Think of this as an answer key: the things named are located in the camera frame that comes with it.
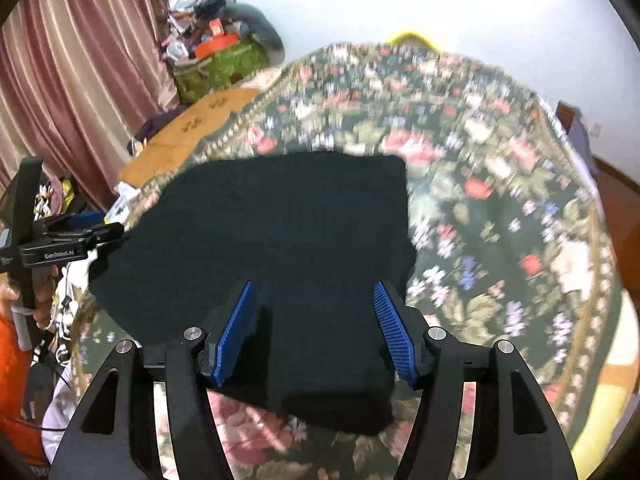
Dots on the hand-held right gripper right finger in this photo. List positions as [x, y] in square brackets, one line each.
[392, 330]

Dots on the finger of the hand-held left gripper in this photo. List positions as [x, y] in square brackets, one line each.
[87, 219]
[107, 232]

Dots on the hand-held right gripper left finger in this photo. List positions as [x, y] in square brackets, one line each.
[239, 330]

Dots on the black printed t-shirt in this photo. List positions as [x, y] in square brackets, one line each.
[280, 240]

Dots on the person's left hand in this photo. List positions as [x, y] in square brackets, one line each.
[46, 300]

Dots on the colourful clutter by curtain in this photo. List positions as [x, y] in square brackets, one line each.
[60, 195]

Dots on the dark purple cloth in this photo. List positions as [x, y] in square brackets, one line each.
[152, 127]

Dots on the brown cardboard sheet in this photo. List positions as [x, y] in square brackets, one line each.
[180, 130]

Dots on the floral green blanket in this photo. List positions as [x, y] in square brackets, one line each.
[475, 210]

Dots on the pink striped curtain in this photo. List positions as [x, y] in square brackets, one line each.
[75, 60]

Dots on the white cloth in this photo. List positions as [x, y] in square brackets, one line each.
[70, 410]

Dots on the green bag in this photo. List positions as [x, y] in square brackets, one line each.
[220, 72]

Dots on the orange round lid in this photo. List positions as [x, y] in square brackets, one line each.
[215, 45]

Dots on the pile of mixed clutter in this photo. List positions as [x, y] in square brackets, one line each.
[197, 15]

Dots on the wooden chair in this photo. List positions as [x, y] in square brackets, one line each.
[562, 115]

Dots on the yellow hoop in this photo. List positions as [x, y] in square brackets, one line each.
[412, 36]

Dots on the wall socket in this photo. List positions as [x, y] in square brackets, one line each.
[595, 129]

